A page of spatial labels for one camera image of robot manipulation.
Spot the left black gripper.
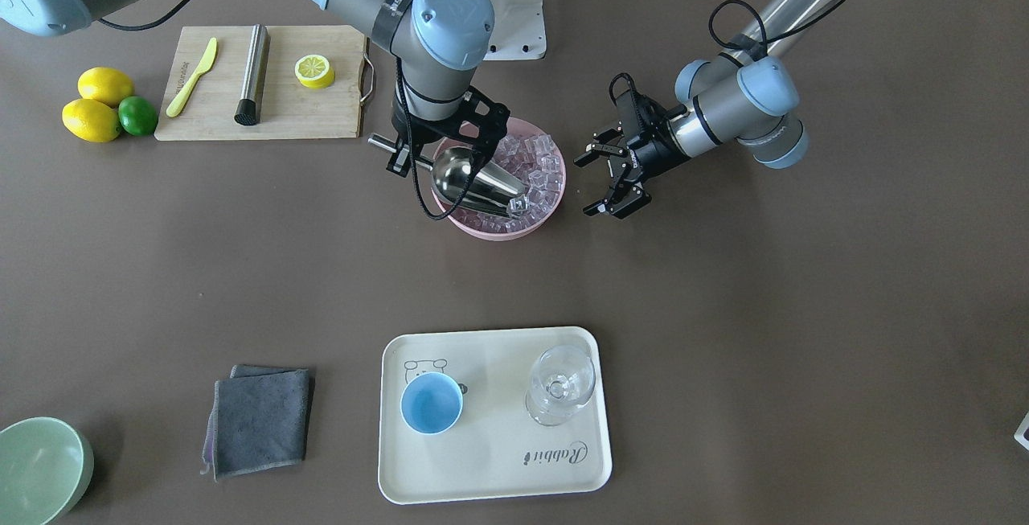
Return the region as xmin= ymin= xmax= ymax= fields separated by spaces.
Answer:
xmin=574 ymin=89 xmax=691 ymax=219

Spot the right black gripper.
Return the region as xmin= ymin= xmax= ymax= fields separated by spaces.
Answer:
xmin=387 ymin=86 xmax=510 ymax=177

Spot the metal ice scoop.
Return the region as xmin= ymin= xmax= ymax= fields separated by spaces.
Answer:
xmin=415 ymin=139 xmax=528 ymax=219

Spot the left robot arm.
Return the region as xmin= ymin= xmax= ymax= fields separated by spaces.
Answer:
xmin=574 ymin=0 xmax=848 ymax=219

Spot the pink bowl of ice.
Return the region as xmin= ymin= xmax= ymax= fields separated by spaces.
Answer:
xmin=449 ymin=117 xmax=567 ymax=240

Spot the blue plastic cup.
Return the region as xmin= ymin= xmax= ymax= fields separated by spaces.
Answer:
xmin=400 ymin=372 xmax=464 ymax=436

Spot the half lemon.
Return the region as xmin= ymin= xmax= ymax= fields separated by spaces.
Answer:
xmin=293 ymin=55 xmax=335 ymax=89

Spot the bamboo cutting board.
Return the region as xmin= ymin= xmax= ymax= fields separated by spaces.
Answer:
xmin=155 ymin=24 xmax=371 ymax=142

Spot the clear wine glass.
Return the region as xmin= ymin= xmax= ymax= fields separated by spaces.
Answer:
xmin=525 ymin=345 xmax=596 ymax=426

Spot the steel muddler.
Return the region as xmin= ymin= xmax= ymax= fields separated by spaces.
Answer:
xmin=234 ymin=24 xmax=271 ymax=126

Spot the cream serving tray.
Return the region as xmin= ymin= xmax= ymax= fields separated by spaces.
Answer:
xmin=378 ymin=325 xmax=613 ymax=504

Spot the yellow plastic knife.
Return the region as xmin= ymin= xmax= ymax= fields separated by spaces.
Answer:
xmin=165 ymin=37 xmax=219 ymax=117

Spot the green lime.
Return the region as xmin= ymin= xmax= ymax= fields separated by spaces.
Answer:
xmin=117 ymin=96 xmax=159 ymax=137

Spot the grey folded cloth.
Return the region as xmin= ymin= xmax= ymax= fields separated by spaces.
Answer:
xmin=201 ymin=364 xmax=314 ymax=481

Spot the whole yellow lemon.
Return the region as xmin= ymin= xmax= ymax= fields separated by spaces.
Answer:
xmin=61 ymin=99 xmax=122 ymax=143

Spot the green ceramic bowl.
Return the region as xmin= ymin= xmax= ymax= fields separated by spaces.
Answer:
xmin=1 ymin=416 xmax=93 ymax=524

